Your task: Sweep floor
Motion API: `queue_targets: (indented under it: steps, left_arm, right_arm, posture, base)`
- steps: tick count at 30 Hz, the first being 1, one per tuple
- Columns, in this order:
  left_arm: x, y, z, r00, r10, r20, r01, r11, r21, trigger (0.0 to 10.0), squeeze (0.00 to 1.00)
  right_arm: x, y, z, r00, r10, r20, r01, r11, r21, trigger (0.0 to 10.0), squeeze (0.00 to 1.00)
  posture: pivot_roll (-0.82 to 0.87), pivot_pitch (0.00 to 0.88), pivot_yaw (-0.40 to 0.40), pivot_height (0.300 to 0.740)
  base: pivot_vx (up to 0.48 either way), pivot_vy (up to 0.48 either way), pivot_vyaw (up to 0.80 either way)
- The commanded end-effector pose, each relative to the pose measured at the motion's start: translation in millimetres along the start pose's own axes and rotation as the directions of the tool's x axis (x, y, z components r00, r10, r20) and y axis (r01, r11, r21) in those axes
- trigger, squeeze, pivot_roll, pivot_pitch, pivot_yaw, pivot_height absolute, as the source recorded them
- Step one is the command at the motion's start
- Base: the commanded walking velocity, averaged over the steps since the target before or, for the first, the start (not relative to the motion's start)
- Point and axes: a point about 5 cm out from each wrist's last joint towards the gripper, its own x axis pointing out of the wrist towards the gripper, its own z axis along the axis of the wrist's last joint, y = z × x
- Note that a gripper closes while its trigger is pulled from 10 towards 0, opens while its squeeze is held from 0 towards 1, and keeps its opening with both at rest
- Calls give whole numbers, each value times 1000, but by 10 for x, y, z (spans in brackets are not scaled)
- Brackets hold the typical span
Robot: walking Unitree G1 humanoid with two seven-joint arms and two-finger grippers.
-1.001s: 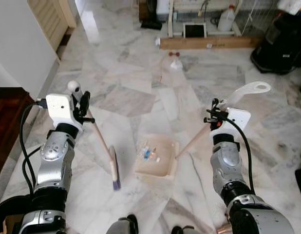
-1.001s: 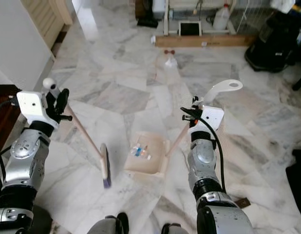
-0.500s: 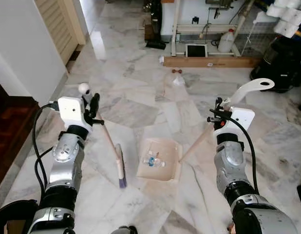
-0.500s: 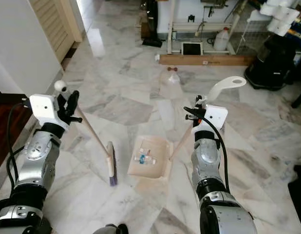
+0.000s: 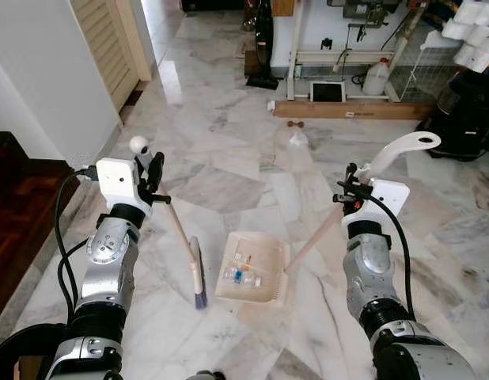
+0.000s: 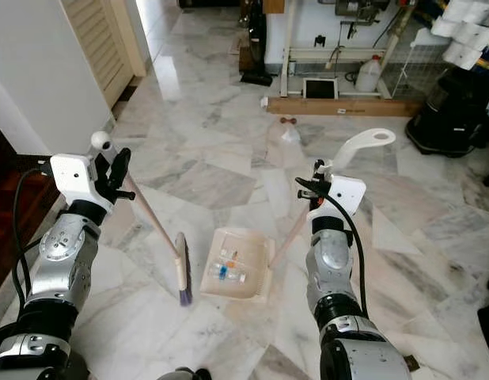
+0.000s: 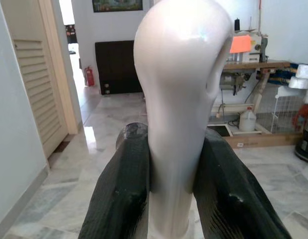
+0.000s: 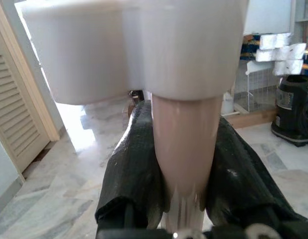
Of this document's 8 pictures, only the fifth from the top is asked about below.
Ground beige broom with purple bristles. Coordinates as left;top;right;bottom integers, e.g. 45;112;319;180
130;136;210;310

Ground beige long-handled dustpan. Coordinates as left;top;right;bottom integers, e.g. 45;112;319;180
215;131;442;306

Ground black round floor appliance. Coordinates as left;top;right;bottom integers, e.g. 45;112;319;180
419;71;489;163

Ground long wooden plank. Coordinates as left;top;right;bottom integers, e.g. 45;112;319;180
274;99;435;121

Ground clear plastic bottle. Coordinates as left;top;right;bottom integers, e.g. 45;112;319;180
286;131;309;151

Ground white-framed tablet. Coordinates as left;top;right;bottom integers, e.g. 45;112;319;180
310;81;346;104

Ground white plastic jug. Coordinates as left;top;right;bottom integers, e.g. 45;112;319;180
363;57;392;97

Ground small clear blue-capped bottle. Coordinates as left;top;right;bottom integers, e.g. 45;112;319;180
223;268;261;287

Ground beige wooden louvre door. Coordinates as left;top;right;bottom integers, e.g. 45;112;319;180
70;0;154;112

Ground black upright vacuum cleaner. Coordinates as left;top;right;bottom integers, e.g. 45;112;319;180
246;0;281;90

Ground black robot foot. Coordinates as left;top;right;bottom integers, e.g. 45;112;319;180
188;370;226;380

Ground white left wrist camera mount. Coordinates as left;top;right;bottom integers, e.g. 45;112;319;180
96;158;143;215

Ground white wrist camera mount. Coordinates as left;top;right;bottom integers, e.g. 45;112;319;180
96;158;143;215
363;179;411;219

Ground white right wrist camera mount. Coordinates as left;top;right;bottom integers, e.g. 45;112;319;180
363;179;411;219

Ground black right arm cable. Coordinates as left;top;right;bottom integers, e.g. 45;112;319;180
363;192;419;321

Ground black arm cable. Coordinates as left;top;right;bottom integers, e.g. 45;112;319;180
363;192;419;321
53;165;99;317

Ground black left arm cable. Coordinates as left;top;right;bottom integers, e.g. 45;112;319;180
53;165;99;317

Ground white metal table frame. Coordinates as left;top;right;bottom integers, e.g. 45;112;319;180
288;0;435;101

